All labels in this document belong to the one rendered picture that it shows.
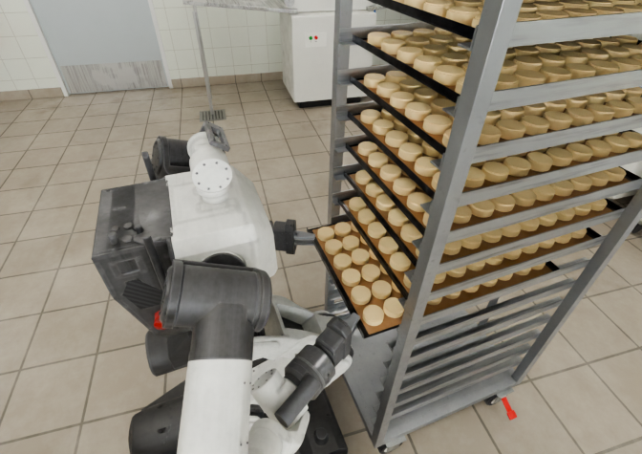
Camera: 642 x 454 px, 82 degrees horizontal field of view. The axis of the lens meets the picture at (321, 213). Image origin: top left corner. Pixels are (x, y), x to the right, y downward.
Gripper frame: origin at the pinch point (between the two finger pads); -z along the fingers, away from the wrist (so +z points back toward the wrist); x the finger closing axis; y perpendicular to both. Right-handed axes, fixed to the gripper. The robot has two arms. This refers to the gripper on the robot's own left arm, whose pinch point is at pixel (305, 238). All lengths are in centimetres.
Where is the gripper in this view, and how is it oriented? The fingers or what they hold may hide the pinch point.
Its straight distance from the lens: 110.3
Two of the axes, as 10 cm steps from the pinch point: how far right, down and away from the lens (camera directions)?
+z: -9.9, -1.0, 1.3
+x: 0.0, -7.8, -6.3
